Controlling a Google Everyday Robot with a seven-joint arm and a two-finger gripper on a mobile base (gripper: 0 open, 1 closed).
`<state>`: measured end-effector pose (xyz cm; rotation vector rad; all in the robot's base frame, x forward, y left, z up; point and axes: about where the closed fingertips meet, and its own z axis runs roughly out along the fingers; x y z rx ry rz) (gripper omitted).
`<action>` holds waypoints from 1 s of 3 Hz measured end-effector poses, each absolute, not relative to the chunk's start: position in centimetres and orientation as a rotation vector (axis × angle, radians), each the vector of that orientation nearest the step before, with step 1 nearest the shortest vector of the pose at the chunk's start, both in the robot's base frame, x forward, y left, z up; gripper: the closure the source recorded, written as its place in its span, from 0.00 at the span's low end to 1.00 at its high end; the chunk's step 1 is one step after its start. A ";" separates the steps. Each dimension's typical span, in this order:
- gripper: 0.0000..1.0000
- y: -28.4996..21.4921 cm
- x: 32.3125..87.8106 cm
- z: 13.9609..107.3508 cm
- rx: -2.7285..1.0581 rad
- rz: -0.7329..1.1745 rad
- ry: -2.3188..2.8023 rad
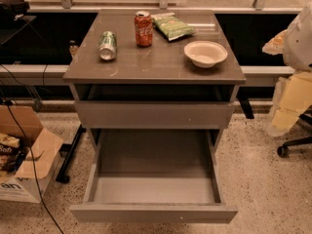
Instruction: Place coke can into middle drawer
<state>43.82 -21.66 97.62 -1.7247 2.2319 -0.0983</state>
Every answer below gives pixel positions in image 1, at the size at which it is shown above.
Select red coke can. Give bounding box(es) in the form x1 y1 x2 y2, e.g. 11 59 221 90
134 11 153 47

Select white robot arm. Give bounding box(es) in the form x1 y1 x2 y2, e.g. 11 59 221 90
262 2 312 137

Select grey drawer cabinet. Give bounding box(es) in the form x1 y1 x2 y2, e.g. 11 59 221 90
62 9 247 225

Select closed grey top drawer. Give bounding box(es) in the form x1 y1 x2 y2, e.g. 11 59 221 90
75 100 234 130

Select open grey middle drawer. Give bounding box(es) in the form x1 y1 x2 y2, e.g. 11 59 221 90
70 130 238 223

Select green soda can lying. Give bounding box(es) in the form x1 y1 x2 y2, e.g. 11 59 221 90
98 31 117 60

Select white bowl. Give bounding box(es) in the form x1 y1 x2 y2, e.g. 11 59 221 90
184 41 228 68

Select green chip bag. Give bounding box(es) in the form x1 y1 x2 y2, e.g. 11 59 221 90
151 13 196 41

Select black table leg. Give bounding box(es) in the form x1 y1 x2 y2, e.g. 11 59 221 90
56 126 86 184

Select black office chair base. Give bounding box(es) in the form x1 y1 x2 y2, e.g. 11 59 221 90
276 112 312 159

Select snack bags in box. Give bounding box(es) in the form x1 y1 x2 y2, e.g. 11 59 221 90
0 133 21 176

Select cardboard box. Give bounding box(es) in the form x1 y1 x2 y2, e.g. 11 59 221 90
0 105 63 203

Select black bag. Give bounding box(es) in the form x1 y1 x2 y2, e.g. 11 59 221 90
0 0 30 21

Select black cable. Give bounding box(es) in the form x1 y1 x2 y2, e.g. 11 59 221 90
0 63 65 234

